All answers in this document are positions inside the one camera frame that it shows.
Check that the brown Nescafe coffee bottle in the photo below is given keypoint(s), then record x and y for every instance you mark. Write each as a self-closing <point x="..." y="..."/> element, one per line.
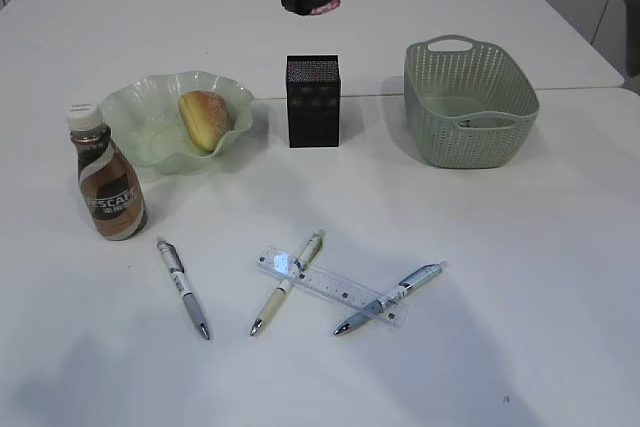
<point x="107" y="181"/>

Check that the black mesh pen holder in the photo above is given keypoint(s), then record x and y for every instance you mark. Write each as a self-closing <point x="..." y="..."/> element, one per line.
<point x="313" y="89"/>

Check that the grey grip ballpoint pen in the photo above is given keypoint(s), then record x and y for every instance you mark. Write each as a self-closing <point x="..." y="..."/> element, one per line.
<point x="181" y="281"/>

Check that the sugared bread roll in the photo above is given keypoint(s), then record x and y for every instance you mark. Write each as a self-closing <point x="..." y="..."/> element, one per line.
<point x="206" y="118"/>

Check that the cream grip ballpoint pen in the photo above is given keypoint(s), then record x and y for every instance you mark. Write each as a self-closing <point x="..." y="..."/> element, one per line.
<point x="306" y="254"/>

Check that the blue grip ballpoint pen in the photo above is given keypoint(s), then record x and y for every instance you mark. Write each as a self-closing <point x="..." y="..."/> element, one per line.
<point x="381" y="306"/>

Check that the green wavy glass plate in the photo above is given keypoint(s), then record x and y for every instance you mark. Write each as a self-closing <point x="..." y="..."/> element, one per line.
<point x="147" y="126"/>

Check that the clear plastic ruler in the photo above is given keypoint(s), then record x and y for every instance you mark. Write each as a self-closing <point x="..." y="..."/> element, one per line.
<point x="330" y="285"/>

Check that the green woven plastic basket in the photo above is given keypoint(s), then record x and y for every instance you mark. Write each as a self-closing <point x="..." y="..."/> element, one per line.
<point x="453" y="77"/>

